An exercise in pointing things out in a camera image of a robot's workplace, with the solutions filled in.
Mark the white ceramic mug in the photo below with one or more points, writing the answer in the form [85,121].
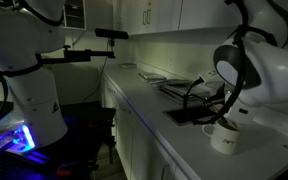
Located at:
[224,140]

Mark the stack of flat trays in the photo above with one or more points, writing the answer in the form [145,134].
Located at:
[184,89]

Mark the black stereo camera bar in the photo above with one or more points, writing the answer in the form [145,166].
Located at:
[111,33]

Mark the white lower counter cabinets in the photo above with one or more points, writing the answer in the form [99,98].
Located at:
[130,140]

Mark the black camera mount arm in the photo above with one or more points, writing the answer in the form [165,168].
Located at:
[77,55]

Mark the white upper wall cabinets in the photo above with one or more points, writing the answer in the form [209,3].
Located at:
[170,13]

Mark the framed wall window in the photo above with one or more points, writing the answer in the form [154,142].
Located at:
[74,13]

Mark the black robot cart table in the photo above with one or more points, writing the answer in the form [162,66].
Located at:
[84,133]

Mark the blue lit base plate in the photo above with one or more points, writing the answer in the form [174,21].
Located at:
[20,138]

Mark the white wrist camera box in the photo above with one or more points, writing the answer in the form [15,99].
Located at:
[209,77]

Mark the small flat grey box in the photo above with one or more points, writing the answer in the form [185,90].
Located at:
[127,65]

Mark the dark flat tray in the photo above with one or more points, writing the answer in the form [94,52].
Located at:
[190,115]

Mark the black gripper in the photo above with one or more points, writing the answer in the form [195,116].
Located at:
[221,95]

